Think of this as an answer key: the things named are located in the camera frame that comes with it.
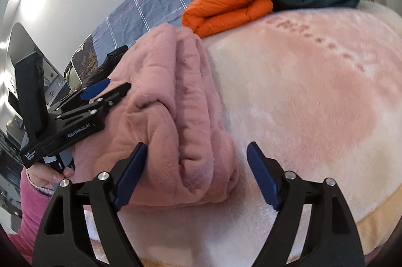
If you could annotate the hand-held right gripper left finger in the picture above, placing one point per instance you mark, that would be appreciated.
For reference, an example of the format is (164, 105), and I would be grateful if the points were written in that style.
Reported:
(132, 173)

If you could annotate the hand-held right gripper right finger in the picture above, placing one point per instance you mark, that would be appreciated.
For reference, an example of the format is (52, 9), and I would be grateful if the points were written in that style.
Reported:
(262, 173)

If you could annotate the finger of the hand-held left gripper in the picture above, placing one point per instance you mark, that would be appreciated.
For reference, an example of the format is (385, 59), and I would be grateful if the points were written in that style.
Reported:
(94, 88)
(114, 95)

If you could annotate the pink quilted fleece garment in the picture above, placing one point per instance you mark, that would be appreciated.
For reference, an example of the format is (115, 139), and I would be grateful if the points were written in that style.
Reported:
(163, 97)

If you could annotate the person's left hand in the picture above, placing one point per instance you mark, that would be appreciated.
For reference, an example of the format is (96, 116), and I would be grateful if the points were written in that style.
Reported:
(44, 176)

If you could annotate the black garment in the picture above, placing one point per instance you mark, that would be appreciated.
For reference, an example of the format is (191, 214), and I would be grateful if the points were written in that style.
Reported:
(106, 66)

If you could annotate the light green pillow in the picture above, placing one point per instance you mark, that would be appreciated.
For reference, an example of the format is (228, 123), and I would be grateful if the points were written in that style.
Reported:
(69, 75)

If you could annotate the printed pillow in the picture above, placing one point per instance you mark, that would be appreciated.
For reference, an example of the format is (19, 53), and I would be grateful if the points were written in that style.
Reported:
(84, 56)

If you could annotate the dark shelf unit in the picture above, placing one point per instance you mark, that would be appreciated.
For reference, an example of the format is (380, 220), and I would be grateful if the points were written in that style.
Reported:
(9, 154)

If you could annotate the pink and cream plush blanket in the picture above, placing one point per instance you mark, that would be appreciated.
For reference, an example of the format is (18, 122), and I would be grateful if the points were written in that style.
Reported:
(298, 113)

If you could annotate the orange puffer jacket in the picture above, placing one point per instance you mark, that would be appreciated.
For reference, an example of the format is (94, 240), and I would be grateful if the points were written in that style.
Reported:
(226, 3)

